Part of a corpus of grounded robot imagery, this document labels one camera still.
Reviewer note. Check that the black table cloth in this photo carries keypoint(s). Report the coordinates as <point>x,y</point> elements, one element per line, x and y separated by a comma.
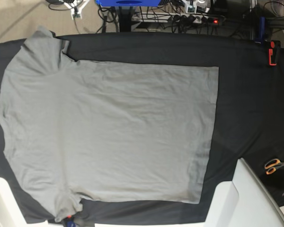
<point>249,114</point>

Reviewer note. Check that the grey T-shirt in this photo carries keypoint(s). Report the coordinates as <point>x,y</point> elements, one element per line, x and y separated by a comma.
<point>104,131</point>

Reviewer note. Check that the blue plastic box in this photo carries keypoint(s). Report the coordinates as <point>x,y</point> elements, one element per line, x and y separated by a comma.
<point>130,3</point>

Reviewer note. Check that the red black clamp right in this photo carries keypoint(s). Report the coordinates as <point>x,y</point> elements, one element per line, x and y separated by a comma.
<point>274,48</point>

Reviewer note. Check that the white table frame left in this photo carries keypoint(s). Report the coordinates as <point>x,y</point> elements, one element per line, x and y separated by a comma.
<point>10,214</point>

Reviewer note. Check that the red blue clamp bottom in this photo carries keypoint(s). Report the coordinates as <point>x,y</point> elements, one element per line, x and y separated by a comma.
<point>70,222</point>

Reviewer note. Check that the white power strip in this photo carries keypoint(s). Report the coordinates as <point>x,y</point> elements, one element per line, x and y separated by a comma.
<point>165,17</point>

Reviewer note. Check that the orange handled scissors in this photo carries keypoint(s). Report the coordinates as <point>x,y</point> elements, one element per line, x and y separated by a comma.
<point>273,165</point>

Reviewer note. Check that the black stand post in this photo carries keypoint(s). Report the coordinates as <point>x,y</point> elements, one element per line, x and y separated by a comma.
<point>125,15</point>

